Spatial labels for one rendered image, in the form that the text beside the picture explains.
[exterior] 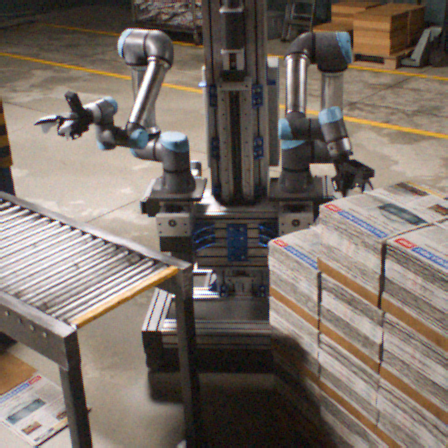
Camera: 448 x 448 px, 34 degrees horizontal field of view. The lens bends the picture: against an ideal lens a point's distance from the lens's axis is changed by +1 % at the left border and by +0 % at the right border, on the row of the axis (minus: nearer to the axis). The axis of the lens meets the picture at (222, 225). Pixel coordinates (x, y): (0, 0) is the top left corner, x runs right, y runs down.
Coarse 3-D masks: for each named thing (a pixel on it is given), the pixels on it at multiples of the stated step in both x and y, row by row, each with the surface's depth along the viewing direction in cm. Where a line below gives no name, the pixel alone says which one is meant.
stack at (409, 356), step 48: (288, 240) 255; (288, 288) 253; (336, 288) 228; (288, 336) 261; (384, 336) 214; (288, 384) 273; (336, 384) 243; (384, 384) 219; (432, 384) 200; (288, 432) 281; (336, 432) 250; (432, 432) 204
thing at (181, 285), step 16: (0, 192) 316; (32, 208) 298; (64, 224) 284; (80, 224) 282; (112, 240) 268; (128, 240) 267; (144, 256) 257; (160, 256) 255; (192, 272) 250; (160, 288) 257; (176, 288) 251; (192, 288) 252
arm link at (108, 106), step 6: (96, 102) 272; (102, 102) 273; (108, 102) 275; (114, 102) 277; (102, 108) 271; (108, 108) 274; (114, 108) 276; (102, 114) 271; (108, 114) 274; (114, 114) 279; (102, 120) 274; (108, 120) 275
